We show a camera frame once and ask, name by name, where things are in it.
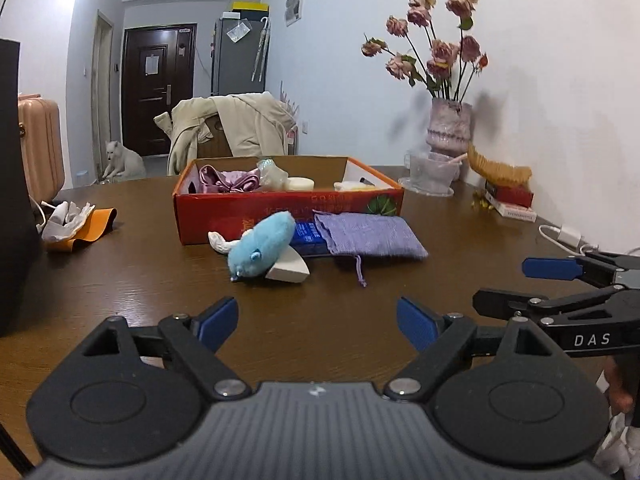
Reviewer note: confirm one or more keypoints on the black paper bag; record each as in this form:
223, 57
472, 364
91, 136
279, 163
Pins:
15, 185

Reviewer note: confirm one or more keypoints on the pink ceramic vase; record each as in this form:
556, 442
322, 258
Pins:
449, 127

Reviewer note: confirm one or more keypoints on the white paper note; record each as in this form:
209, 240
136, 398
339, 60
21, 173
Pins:
151, 65

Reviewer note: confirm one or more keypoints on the white round puff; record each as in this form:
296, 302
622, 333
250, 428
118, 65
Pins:
300, 183

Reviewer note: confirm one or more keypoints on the blue packet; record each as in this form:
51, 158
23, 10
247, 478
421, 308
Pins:
307, 237

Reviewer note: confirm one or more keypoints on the yellow curved comb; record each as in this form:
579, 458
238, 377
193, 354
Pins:
500, 172

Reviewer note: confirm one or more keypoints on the white book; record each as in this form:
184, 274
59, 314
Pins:
515, 212

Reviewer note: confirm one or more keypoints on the light interior door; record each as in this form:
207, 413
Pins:
102, 100

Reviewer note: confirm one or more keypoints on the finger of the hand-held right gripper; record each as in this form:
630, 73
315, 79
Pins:
550, 268
510, 302

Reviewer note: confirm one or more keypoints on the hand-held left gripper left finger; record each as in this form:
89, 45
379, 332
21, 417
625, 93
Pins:
218, 319

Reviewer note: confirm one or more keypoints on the dark brown entrance door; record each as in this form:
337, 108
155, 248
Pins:
165, 110

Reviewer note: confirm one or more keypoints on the white wedge sponge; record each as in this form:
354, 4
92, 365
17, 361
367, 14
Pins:
287, 271

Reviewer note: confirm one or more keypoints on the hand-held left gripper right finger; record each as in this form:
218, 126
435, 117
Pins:
417, 322

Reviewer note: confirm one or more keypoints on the red cardboard box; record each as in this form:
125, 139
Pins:
260, 215

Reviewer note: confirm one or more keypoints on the small yellow dried flowers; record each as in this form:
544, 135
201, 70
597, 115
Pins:
481, 204

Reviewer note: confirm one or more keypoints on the framed wall picture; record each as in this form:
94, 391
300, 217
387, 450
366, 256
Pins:
294, 4

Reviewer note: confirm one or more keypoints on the blue plush toy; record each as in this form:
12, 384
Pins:
262, 245

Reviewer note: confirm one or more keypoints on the white dog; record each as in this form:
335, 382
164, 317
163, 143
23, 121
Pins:
125, 162

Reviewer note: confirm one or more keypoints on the pink suitcase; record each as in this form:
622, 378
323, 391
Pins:
42, 150

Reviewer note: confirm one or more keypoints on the grey refrigerator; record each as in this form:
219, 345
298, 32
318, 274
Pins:
235, 70

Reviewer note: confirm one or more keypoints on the stacked red white boxes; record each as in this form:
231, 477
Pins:
512, 195

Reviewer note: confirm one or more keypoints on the yellow box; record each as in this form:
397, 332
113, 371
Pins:
250, 6

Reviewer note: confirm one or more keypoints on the yellow alpaca plush toy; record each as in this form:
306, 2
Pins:
352, 186

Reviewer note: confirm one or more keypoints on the person's right hand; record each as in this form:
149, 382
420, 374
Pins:
617, 390

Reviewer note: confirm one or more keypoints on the wooden chair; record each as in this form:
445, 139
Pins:
220, 135

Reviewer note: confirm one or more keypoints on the purple fabric pouch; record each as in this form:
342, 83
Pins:
370, 235

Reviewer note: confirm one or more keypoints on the beige coat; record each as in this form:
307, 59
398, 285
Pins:
250, 125

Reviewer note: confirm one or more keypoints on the clear plastic measuring cup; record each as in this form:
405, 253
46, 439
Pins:
430, 172

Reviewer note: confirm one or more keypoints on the white translucent bag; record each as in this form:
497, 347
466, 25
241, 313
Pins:
272, 175

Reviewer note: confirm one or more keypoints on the crumpled white tissue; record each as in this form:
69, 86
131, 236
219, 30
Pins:
62, 222

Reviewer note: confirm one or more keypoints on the dried pink roses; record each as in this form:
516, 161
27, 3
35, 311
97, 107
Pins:
442, 52

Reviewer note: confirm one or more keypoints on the white charger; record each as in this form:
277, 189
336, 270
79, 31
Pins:
570, 236

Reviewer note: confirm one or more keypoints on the folded umbrella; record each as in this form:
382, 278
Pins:
261, 50

